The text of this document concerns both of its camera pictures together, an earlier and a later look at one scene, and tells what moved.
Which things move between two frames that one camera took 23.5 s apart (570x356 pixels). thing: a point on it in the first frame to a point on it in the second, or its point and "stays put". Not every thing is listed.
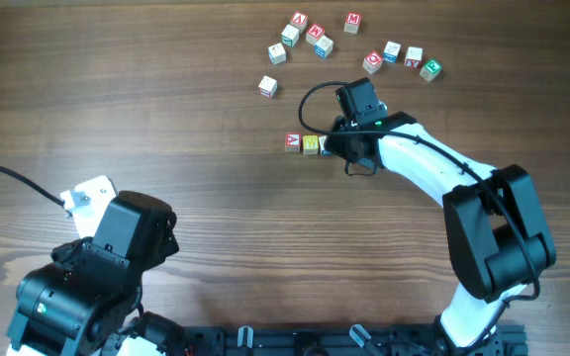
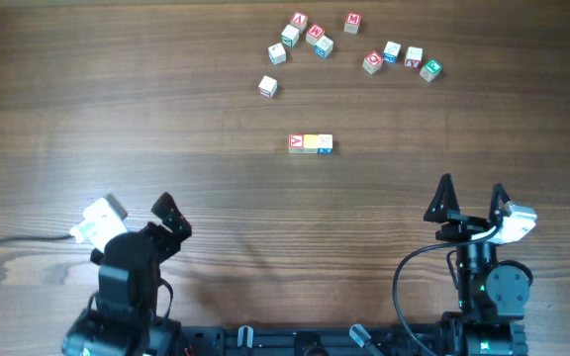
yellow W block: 310,144 stays put
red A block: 292,141 stays put
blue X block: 322,142 stays put
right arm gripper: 332,144 to 462,224
